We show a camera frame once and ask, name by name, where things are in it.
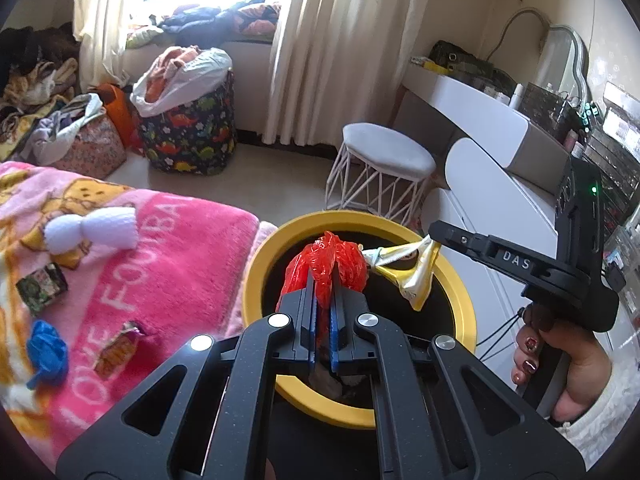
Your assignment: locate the white plastic bag of clothes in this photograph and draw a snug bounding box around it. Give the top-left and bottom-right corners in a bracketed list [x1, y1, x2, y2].
[131, 46, 233, 117]

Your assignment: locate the dark green snack packet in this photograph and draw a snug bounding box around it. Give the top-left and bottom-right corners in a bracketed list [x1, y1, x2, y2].
[16, 262, 69, 318]

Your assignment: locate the pile of clothes on bed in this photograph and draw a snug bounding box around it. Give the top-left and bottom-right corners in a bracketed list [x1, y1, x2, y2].
[0, 22, 83, 161]

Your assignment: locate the wavy-framed mirror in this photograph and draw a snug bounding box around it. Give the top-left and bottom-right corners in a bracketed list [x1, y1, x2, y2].
[537, 24, 593, 106]

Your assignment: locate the person's right hand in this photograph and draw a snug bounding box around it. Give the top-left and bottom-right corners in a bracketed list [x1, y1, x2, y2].
[512, 306, 613, 423]

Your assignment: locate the blue plastic bag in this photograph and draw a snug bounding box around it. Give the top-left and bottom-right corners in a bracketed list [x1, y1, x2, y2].
[26, 321, 69, 391]

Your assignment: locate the red plastic bag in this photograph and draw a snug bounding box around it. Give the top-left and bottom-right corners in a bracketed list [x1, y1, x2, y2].
[280, 231, 368, 311]

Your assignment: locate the dinosaur print fabric basket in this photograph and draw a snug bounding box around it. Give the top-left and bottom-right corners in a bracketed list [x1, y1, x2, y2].
[137, 71, 237, 177]

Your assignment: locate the yellow round bin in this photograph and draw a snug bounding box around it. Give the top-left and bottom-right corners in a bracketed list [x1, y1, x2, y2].
[242, 211, 477, 430]

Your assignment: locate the grey cable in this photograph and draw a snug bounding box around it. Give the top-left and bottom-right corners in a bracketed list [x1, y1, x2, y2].
[492, 6, 551, 68]

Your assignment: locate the yellow snack wrapper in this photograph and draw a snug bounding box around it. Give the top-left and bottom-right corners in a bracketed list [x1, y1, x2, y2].
[362, 237, 442, 311]

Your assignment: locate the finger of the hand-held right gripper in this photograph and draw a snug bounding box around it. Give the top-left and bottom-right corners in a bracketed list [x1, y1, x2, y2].
[427, 220, 551, 283]

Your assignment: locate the white dressing table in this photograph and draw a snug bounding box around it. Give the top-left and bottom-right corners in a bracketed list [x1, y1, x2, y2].
[392, 62, 616, 356]

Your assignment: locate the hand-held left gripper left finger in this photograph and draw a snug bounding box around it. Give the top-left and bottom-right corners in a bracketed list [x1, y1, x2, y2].
[55, 272, 326, 480]

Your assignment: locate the thin black cable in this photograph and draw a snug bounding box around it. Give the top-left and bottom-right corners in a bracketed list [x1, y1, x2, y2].
[475, 310, 531, 363]

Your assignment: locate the cream curtain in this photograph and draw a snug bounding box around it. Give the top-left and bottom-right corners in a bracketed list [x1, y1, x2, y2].
[74, 0, 156, 92]
[262, 0, 438, 148]

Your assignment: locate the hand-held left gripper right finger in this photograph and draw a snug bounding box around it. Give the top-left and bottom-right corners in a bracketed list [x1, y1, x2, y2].
[329, 272, 587, 480]

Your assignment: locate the pink printed blanket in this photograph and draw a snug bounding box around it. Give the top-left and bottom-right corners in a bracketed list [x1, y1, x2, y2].
[0, 160, 278, 456]

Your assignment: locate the black drawer organiser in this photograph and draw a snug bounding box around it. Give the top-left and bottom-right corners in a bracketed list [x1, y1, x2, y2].
[582, 80, 640, 241]

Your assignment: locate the orange bag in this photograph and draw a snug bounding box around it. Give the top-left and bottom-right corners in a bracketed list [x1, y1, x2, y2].
[95, 83, 138, 148]

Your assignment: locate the person's right forearm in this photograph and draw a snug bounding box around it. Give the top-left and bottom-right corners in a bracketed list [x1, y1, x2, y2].
[555, 360, 636, 466]

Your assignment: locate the brown candy wrapper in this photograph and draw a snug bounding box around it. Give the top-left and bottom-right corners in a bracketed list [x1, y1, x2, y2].
[92, 320, 146, 381]

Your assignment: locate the dark green patterned bag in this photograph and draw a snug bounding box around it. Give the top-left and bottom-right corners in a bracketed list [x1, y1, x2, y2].
[429, 40, 518, 98]

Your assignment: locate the white wire-frame stool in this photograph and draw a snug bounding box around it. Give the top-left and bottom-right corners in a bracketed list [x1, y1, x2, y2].
[325, 123, 437, 223]

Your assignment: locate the grey and white clothes bundle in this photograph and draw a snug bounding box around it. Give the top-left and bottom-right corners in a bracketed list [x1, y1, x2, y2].
[27, 92, 106, 163]

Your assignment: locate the floral fabric basket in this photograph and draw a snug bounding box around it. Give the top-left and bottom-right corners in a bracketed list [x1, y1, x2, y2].
[52, 110, 127, 180]

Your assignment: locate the clothes heap on windowsill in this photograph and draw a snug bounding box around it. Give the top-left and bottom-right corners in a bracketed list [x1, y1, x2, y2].
[125, 0, 282, 48]

